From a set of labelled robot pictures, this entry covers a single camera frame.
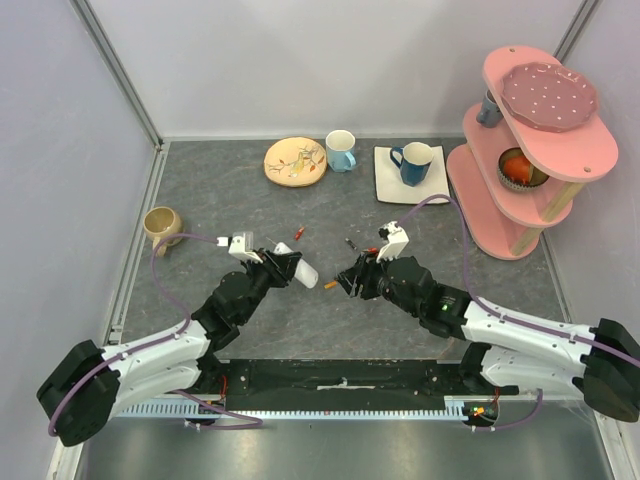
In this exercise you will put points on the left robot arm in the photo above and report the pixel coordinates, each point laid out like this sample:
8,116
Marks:
93,384

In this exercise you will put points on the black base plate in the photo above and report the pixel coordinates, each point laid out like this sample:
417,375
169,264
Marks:
341,385

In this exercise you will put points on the pink three-tier shelf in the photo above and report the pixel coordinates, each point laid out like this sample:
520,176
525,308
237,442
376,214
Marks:
507,224

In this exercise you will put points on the white remote control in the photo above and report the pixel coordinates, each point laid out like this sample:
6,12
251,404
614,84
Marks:
305,273

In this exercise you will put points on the dark blue mug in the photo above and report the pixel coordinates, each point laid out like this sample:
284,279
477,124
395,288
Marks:
413,161

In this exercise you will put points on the pink dotted plate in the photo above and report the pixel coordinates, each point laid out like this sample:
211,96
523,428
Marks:
548,97

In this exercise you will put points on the white square plate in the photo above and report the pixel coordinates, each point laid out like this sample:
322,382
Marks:
391,189

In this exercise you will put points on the yellow floral plate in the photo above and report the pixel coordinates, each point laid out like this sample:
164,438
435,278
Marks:
295,162

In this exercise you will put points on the light blue mug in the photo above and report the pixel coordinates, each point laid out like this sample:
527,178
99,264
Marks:
340,146

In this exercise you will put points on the white slotted cable duct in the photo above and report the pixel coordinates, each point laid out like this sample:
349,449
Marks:
181,408

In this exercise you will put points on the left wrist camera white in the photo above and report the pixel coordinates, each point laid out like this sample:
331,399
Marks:
240,246

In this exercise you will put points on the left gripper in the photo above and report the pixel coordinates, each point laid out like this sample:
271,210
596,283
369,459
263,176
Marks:
279,266

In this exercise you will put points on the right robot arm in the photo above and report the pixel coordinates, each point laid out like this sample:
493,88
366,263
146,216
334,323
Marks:
506,348

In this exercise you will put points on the grey blue cup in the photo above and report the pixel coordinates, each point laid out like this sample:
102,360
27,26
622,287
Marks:
489,114

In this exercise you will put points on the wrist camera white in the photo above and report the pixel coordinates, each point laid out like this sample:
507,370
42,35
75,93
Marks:
395,240
240,246

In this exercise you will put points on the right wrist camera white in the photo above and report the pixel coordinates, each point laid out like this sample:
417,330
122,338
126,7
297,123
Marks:
395,240

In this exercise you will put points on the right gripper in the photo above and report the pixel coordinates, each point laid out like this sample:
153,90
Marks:
361,279

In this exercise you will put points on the beige ceramic mug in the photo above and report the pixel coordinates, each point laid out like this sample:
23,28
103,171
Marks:
160,223

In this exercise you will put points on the black battery upper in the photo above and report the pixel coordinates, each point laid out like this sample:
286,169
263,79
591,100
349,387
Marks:
351,244

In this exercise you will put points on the bowl with fruit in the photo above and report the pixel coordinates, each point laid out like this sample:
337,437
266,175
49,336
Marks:
517,173

